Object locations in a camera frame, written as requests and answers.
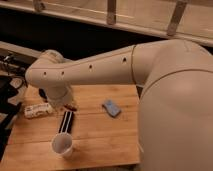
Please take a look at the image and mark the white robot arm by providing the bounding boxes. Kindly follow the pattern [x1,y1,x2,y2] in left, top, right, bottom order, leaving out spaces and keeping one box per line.
[25,39,213,171]

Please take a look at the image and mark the blue sponge block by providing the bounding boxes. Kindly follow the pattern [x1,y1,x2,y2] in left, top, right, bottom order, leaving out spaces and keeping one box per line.
[102,100,121,117]

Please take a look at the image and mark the small red brown object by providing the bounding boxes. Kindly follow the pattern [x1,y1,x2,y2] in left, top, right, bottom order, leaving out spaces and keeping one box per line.
[65,105,77,111]

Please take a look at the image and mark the black round plate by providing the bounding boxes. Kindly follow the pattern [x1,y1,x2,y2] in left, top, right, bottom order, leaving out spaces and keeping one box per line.
[39,89,47,100]

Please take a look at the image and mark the white labelled box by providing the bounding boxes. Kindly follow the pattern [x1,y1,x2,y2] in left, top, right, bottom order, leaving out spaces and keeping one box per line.
[24,103,53,119]

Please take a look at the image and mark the black equipment with cables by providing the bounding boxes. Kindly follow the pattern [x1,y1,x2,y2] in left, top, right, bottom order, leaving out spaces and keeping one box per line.
[0,53,29,163]

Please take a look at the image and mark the wooden rail with brackets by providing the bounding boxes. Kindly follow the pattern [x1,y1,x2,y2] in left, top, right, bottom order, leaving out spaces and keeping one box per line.
[0,0,213,47]

